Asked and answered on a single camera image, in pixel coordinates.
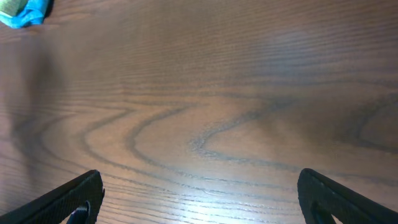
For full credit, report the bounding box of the folded blue cloth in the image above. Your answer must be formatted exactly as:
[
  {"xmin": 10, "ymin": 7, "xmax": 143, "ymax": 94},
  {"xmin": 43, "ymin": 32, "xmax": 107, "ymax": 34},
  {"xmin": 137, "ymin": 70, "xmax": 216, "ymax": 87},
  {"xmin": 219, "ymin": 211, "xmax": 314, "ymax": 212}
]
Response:
[{"xmin": 1, "ymin": 0, "xmax": 53, "ymax": 29}]

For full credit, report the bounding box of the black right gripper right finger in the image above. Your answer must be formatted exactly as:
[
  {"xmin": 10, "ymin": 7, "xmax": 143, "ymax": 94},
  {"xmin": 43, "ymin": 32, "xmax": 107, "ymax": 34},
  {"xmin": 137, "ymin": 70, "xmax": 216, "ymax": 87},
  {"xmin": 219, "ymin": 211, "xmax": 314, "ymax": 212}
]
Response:
[{"xmin": 297, "ymin": 168, "xmax": 397, "ymax": 224}]

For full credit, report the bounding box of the green microfiber cloth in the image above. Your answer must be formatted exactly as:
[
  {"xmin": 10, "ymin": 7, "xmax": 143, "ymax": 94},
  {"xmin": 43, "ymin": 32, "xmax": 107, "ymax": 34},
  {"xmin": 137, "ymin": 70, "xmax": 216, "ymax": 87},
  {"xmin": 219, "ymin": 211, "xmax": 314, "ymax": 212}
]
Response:
[{"xmin": 0, "ymin": 0, "xmax": 27, "ymax": 17}]

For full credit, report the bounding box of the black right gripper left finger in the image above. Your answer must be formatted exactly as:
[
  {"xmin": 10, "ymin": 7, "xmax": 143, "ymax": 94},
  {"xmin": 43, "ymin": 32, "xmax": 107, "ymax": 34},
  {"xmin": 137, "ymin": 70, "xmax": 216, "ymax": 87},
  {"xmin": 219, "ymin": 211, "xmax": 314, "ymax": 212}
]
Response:
[{"xmin": 1, "ymin": 170, "xmax": 104, "ymax": 224}]

